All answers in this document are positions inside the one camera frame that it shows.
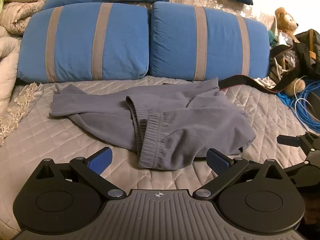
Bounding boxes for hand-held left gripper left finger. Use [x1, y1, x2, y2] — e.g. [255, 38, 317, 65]
[35, 147, 127, 200]

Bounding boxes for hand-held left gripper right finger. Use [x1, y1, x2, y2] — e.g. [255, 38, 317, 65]
[193, 148, 284, 200]

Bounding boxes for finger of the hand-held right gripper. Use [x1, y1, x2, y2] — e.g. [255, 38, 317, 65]
[277, 131, 320, 153]
[285, 152, 320, 188]

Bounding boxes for grey-blue sweatpants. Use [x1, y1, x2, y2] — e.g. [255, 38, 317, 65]
[49, 77, 257, 172]

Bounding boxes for grey quilted bedspread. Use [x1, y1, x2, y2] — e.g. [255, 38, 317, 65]
[0, 75, 320, 230]

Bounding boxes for black bag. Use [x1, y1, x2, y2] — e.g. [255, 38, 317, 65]
[269, 29, 320, 85]

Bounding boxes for lace trim cloth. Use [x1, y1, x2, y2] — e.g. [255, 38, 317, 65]
[0, 82, 45, 147]

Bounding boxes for teal plush toy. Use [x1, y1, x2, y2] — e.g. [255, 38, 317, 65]
[268, 29, 278, 47]

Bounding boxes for brown teddy bear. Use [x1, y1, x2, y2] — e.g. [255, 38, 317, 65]
[275, 7, 306, 97]

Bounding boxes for striped blue pillow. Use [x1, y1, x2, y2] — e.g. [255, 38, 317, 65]
[149, 1, 271, 81]
[17, 2, 150, 83]

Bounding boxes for beige crumpled blanket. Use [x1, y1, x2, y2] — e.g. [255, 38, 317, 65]
[0, 0, 52, 100]

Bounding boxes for blue cable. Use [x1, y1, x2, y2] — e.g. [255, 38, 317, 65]
[277, 79, 320, 133]

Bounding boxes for black strap with red edge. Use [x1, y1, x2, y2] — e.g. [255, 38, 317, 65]
[220, 74, 308, 93]

